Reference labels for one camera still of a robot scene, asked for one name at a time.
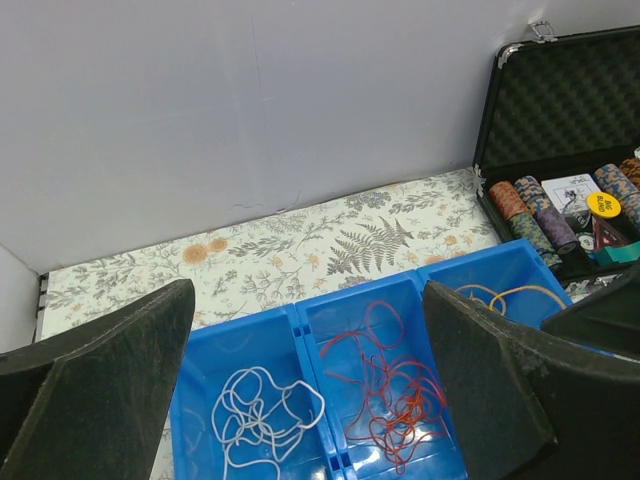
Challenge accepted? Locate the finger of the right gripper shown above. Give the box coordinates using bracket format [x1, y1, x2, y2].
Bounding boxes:
[540, 261, 639, 359]

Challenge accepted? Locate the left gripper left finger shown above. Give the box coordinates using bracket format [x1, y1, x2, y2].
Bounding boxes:
[1, 279, 195, 479]

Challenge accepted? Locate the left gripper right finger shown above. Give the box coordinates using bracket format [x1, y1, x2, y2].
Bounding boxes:
[423, 280, 639, 479]

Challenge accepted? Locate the red orange cable tangle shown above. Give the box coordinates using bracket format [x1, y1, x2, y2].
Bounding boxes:
[453, 283, 569, 317]

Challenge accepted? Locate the red thin cable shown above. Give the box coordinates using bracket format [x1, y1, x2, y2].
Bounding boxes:
[319, 299, 449, 475]

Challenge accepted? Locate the white thin cable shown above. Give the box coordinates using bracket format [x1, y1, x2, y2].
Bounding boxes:
[210, 365, 326, 480]

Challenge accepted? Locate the black poker chip case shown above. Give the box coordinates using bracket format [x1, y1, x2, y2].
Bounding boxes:
[472, 19, 640, 291]

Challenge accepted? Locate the blue three-compartment bin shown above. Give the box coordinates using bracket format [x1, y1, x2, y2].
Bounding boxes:
[169, 240, 570, 479]

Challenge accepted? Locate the floral table mat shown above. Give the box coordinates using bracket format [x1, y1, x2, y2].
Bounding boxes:
[37, 167, 501, 480]

